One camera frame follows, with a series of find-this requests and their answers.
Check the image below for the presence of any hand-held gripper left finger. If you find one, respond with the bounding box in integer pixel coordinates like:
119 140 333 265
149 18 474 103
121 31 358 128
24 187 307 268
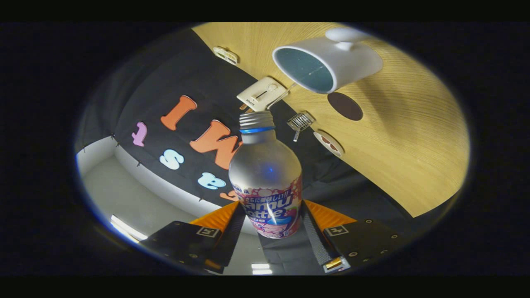
141 202 246 274

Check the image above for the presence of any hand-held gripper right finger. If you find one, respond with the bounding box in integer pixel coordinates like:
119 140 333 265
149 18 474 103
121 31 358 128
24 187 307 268
300 200 404 274

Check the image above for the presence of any silver juice bottle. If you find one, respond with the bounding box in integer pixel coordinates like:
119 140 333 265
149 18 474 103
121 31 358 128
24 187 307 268
228 111 303 239

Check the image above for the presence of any dark brown round coaster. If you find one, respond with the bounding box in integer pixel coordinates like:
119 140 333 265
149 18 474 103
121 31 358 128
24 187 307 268
327 92 364 121

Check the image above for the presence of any white cup with blue inside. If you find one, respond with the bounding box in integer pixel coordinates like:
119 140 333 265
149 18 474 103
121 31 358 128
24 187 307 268
272 27 383 94

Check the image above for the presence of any white plate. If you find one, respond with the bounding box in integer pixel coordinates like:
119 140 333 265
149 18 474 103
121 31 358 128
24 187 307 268
313 130 344 158

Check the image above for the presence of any wide ceiling light panel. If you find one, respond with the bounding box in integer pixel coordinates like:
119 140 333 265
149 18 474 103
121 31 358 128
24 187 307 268
110 214 147 243

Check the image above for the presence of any wooden table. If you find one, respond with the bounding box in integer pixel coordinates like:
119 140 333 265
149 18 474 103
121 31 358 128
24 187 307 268
191 22 470 218

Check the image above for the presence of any white toaster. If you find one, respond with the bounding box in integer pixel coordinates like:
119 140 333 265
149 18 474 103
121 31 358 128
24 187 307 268
237 77 289 112

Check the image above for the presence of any black backdrop cloth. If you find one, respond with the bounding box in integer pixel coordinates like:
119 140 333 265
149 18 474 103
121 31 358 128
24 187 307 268
77 29 456 276

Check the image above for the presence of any white divided dish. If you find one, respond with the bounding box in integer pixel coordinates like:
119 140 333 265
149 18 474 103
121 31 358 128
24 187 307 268
213 46 239 66

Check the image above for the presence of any metal wire basket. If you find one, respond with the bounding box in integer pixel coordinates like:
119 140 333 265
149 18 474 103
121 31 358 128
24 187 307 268
287 111 316 132

